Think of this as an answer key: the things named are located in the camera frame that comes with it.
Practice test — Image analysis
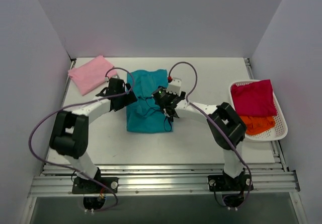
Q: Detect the folded pink t shirt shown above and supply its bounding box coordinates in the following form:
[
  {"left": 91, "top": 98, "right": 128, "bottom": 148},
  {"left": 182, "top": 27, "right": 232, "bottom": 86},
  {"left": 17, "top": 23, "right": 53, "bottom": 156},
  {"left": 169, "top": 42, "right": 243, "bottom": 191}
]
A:
[{"left": 68, "top": 55, "right": 117, "bottom": 96}]

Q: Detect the crimson red t shirt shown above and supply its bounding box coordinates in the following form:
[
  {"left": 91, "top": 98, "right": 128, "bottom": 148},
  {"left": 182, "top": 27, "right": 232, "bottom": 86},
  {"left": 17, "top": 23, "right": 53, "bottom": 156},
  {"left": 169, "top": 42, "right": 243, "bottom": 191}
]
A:
[{"left": 230, "top": 80, "right": 277, "bottom": 117}]

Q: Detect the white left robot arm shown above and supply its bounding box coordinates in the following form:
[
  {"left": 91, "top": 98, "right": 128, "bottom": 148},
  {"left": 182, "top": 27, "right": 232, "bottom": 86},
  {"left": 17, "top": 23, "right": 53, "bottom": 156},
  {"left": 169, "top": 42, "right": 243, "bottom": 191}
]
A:
[{"left": 49, "top": 78, "right": 137, "bottom": 193}]

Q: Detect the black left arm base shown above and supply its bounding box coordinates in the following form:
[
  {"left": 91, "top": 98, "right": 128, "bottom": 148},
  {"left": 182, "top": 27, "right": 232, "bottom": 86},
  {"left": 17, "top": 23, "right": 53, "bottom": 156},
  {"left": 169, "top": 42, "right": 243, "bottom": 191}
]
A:
[{"left": 71, "top": 177, "right": 119, "bottom": 194}]

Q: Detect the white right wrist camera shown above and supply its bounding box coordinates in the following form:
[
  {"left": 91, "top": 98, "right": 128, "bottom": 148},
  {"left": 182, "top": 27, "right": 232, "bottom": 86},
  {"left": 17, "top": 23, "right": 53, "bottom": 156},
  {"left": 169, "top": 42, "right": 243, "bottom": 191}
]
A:
[{"left": 166, "top": 76, "right": 182, "bottom": 95}]

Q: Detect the aluminium mounting rail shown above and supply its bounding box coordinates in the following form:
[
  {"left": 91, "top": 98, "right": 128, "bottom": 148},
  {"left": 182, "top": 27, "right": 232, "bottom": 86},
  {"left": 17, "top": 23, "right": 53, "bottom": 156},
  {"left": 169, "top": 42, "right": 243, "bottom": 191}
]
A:
[{"left": 29, "top": 162, "right": 300, "bottom": 197}]

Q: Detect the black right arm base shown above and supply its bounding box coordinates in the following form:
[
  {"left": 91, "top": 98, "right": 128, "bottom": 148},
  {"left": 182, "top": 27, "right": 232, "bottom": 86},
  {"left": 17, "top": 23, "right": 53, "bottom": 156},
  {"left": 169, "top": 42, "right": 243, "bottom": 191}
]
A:
[{"left": 207, "top": 173, "right": 254, "bottom": 192}]

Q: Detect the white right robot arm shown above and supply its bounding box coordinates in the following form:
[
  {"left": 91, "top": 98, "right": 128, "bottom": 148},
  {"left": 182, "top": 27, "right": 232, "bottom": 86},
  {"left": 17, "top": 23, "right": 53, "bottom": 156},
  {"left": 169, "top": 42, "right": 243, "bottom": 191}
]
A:
[{"left": 152, "top": 87, "right": 246, "bottom": 190}]

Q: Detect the teal t shirt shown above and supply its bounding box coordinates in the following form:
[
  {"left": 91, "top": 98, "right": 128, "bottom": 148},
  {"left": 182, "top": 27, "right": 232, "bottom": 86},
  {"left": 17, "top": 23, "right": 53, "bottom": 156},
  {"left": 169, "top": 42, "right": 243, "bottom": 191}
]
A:
[{"left": 126, "top": 69, "right": 173, "bottom": 133}]

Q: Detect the orange t shirt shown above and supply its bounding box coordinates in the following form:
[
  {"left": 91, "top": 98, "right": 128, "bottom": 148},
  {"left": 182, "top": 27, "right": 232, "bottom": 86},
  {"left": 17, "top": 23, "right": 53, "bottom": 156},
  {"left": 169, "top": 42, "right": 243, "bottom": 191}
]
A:
[{"left": 240, "top": 116, "right": 275, "bottom": 135}]

